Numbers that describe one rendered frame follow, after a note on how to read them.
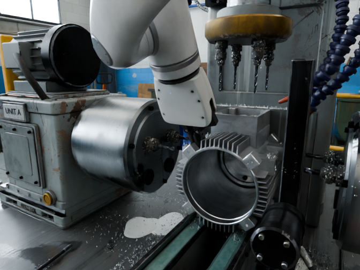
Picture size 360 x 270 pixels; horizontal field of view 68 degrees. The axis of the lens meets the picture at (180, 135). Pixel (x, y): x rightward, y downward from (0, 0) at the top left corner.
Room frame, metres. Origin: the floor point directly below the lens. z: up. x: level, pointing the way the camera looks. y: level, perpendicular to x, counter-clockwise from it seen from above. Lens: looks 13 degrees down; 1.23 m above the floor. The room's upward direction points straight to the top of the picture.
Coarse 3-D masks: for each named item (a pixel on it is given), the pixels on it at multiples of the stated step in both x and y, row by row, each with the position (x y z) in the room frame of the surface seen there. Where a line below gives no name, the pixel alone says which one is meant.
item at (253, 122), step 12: (228, 108) 0.66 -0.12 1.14; (240, 108) 0.66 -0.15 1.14; (228, 120) 0.56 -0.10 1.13; (240, 120) 0.54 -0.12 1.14; (252, 120) 0.53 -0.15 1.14; (264, 120) 0.58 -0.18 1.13; (216, 132) 0.57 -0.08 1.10; (240, 132) 0.54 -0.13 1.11; (252, 132) 0.53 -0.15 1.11; (264, 132) 0.57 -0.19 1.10; (252, 144) 0.53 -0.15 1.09
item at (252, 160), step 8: (272, 136) 0.60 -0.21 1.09; (192, 144) 0.52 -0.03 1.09; (184, 152) 0.52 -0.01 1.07; (192, 152) 0.51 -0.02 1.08; (248, 160) 0.45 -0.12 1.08; (256, 160) 0.45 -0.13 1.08; (184, 208) 0.52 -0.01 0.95; (192, 208) 0.51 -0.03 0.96; (240, 224) 0.46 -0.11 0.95; (248, 224) 0.45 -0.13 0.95
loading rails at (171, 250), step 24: (192, 216) 0.53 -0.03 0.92; (168, 240) 0.45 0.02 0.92; (192, 240) 0.46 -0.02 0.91; (216, 240) 0.57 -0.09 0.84; (240, 240) 0.45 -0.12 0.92; (144, 264) 0.38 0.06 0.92; (168, 264) 0.39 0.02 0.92; (192, 264) 0.46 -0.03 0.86; (216, 264) 0.39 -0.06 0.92; (240, 264) 0.40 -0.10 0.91
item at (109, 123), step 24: (96, 120) 0.65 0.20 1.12; (120, 120) 0.62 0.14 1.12; (144, 120) 0.63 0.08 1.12; (72, 144) 0.68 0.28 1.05; (96, 144) 0.62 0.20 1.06; (120, 144) 0.58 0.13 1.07; (144, 144) 0.61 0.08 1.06; (168, 144) 0.72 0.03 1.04; (96, 168) 0.63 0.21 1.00; (120, 168) 0.58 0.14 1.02; (144, 168) 0.62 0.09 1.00; (168, 168) 0.71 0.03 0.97; (144, 192) 0.63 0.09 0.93
